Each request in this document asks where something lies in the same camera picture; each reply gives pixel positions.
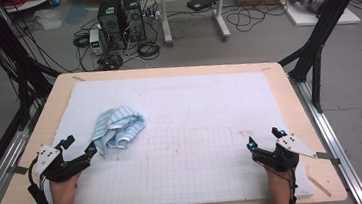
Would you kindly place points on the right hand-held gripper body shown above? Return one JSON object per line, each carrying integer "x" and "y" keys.
{"x": 283, "y": 159}

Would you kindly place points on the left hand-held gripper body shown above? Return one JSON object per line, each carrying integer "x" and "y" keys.
{"x": 56, "y": 169}

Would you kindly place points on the blue striped towel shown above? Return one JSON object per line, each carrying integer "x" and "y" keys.
{"x": 116, "y": 128}

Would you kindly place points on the person's right hand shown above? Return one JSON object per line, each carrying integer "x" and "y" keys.
{"x": 279, "y": 179}

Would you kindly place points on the person's left hand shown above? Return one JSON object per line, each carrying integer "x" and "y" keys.
{"x": 63, "y": 192}

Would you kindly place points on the wooden table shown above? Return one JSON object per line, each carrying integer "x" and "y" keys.
{"x": 49, "y": 111}

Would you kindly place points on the wooden stick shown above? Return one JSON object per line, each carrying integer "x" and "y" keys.
{"x": 319, "y": 185}

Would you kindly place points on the white foam mat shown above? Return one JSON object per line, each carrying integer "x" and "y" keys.
{"x": 187, "y": 114}

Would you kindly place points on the white power supply unit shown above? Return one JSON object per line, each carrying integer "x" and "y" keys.
{"x": 96, "y": 41}

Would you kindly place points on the white floor board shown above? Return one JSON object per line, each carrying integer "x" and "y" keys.
{"x": 301, "y": 18}

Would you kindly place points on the clear plastic sheet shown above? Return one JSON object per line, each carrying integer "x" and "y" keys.
{"x": 49, "y": 20}

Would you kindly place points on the large black computer tower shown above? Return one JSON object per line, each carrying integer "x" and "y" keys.
{"x": 111, "y": 21}

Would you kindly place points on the teal plastic sheet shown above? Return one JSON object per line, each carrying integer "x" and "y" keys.
{"x": 76, "y": 13}

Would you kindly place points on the slim black computer tower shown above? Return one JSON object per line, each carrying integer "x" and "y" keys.
{"x": 134, "y": 17}

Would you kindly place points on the round white table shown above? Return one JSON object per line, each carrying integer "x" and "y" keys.
{"x": 32, "y": 4}

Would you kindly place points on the flat black device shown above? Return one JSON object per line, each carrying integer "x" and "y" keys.
{"x": 202, "y": 2}

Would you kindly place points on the white desk frame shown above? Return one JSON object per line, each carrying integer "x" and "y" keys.
{"x": 165, "y": 23}

